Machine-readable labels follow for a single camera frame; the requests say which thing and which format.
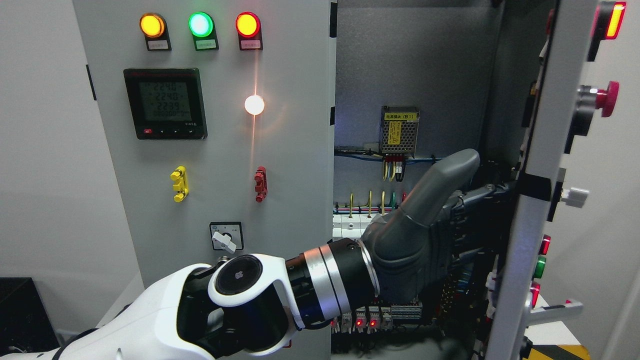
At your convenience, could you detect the black digital power meter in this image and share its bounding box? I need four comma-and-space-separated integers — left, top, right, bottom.
123, 68, 208, 141

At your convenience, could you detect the red terminal connector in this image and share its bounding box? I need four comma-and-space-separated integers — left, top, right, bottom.
254, 166, 268, 203

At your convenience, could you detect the red emergency stop button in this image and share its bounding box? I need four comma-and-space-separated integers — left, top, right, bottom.
564, 80, 620, 154

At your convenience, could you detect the white socket breaker row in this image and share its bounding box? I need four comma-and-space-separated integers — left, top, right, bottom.
332, 214, 373, 239

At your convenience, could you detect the silver door handle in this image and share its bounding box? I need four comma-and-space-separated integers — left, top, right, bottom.
526, 299, 585, 326

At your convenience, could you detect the white rotary selector switch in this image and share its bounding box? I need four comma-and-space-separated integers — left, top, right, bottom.
209, 221, 244, 255

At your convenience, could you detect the grey cabinet door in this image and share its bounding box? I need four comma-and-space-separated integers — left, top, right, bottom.
73, 0, 336, 287
485, 0, 639, 360

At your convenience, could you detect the green indicator light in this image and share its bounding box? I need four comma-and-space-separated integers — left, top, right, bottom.
188, 11, 219, 51

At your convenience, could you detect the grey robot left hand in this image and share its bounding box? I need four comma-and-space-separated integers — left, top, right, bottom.
362, 149, 515, 303

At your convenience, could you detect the lower relay terminal row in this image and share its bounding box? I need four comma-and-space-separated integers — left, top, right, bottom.
330, 298, 427, 335

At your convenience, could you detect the red indicator light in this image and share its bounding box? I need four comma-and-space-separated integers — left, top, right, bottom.
235, 11, 263, 51

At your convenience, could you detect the white glowing indicator lamp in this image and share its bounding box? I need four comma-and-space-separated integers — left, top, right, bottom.
244, 95, 265, 116

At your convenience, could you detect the yellow terminal connector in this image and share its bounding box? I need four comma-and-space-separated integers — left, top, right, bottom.
170, 165, 190, 203

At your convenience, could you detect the yellow indicator light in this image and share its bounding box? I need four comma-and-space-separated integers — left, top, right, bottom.
139, 13, 172, 51

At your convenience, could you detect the metal mesh power supply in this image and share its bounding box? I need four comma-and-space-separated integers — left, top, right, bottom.
379, 105, 420, 156

